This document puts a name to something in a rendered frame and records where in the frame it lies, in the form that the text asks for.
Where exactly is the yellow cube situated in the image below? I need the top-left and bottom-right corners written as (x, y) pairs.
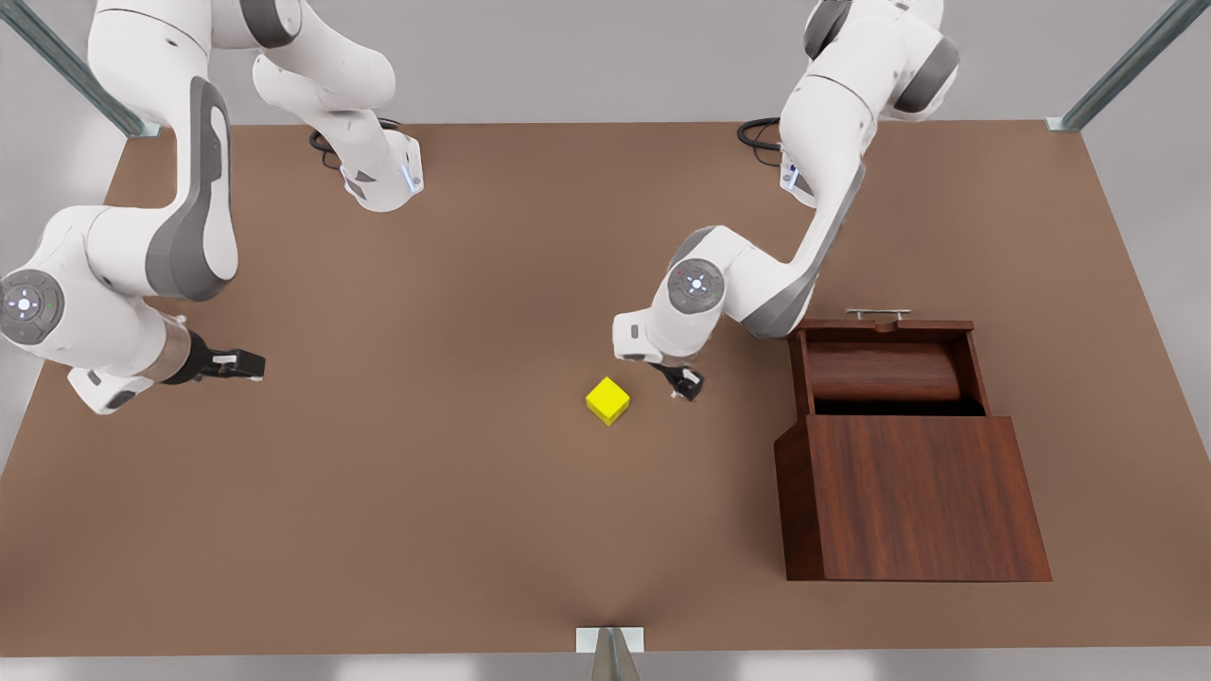
top-left (585, 376), bottom-right (632, 428)

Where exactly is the dark wooden cabinet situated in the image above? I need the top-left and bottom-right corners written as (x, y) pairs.
top-left (773, 319), bottom-right (1054, 583)

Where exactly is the wooden drawer with silver handle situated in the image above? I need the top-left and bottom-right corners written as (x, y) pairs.
top-left (791, 307), bottom-right (991, 418)

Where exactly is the black cable loop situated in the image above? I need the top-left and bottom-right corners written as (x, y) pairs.
top-left (736, 116), bottom-right (788, 172)
top-left (308, 117), bottom-right (404, 173)

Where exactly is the silver frame post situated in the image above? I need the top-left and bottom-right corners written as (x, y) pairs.
top-left (1044, 0), bottom-right (1211, 132)
top-left (575, 625), bottom-right (646, 681)
top-left (0, 0), bottom-right (161, 140)

